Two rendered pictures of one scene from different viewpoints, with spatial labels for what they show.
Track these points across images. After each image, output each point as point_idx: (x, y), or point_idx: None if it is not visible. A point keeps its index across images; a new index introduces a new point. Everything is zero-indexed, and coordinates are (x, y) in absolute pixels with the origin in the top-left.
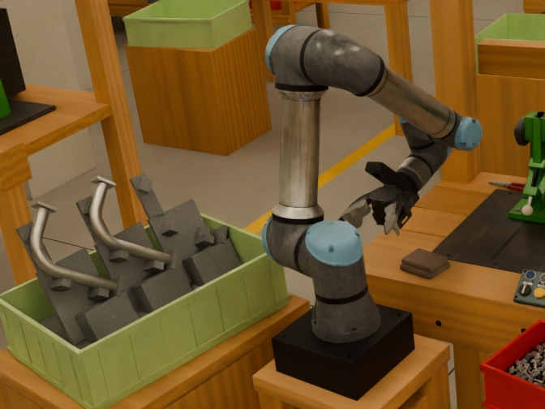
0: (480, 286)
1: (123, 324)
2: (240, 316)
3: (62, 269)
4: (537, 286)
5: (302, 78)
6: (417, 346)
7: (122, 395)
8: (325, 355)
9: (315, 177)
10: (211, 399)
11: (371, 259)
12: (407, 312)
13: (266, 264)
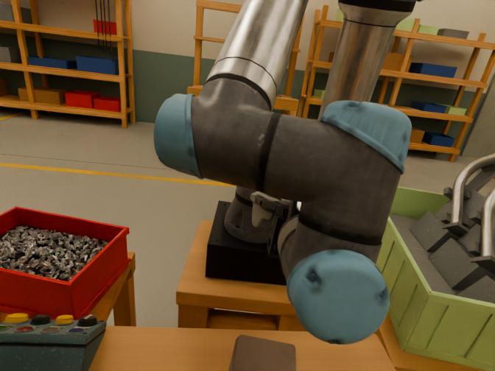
0: (161, 349)
1: (423, 238)
2: (387, 285)
3: (456, 185)
4: (66, 326)
5: None
6: (205, 280)
7: None
8: None
9: (319, 115)
10: None
11: (351, 367)
12: (211, 243)
13: (415, 283)
